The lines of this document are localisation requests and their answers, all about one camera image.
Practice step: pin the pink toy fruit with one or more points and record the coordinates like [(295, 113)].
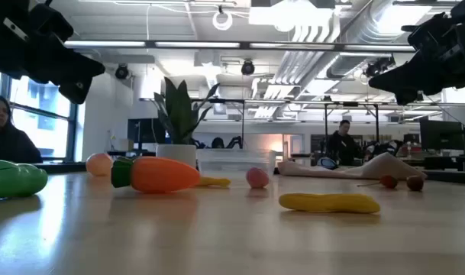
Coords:
[(257, 178)]

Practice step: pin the black computer monitor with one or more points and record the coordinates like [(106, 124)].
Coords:
[(440, 134), (146, 130)]

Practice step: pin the snake plant in white pot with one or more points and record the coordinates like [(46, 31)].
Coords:
[(178, 114)]

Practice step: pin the green toy pea pod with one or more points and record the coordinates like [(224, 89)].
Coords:
[(14, 179)]

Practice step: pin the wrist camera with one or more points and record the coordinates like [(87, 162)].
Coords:
[(50, 21), (427, 34)]

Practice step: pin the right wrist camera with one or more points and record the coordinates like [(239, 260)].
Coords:
[(427, 34)]

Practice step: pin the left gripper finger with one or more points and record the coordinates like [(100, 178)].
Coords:
[(64, 57), (77, 89)]

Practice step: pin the red toy cherry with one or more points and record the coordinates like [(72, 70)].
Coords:
[(415, 183), (388, 182)]

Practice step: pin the black metal gantry frame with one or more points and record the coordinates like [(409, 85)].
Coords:
[(326, 126)]

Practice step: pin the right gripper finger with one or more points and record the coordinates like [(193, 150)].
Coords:
[(407, 74), (406, 97)]

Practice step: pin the black ceiling spotlight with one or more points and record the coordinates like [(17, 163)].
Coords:
[(377, 66), (121, 71), (247, 67)]

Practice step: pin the seated person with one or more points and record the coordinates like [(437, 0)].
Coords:
[(7, 145)]

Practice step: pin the pink orange toy peach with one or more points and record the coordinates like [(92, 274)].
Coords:
[(98, 165)]

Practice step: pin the yellow toy banana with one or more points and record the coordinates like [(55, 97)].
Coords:
[(215, 182), (327, 203)]

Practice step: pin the beige pink cloth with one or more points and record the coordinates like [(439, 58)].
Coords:
[(381, 166)]

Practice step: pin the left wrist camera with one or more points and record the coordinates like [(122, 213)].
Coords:
[(50, 21)]

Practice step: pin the orange toy carrot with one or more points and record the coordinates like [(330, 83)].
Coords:
[(159, 175)]

